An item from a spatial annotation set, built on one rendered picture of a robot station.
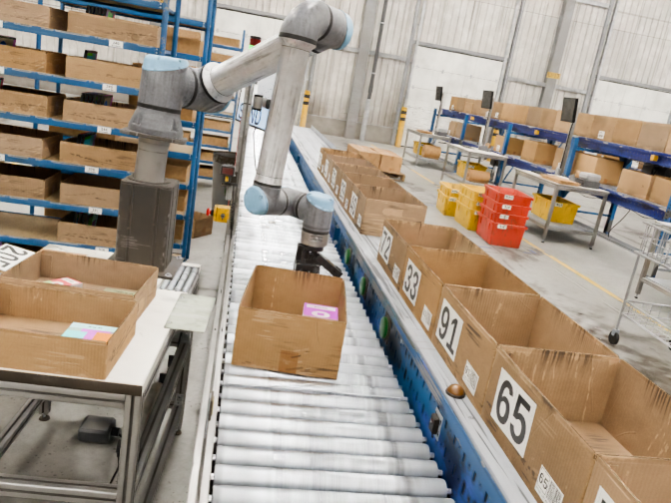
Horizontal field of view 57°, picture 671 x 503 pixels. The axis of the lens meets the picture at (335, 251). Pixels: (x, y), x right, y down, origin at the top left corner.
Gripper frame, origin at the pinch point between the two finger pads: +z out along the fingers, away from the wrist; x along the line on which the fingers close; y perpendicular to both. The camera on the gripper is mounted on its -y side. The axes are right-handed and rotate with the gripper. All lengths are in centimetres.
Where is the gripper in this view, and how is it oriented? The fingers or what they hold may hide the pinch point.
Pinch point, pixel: (310, 301)
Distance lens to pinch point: 209.3
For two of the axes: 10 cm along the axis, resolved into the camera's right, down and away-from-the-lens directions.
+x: 1.3, 2.8, -9.5
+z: -1.6, 9.5, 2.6
